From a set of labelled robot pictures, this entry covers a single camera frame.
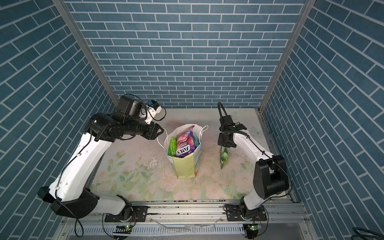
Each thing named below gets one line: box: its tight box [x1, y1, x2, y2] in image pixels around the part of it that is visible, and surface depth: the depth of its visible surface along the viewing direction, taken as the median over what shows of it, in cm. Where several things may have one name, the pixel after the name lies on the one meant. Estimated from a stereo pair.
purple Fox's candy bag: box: [176, 125, 196, 158], surface depth 76 cm
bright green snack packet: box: [167, 136, 178, 157], surface depth 80 cm
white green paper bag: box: [163, 124, 203, 179], surface depth 77 cm
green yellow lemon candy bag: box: [220, 146, 229, 169], surface depth 86 cm
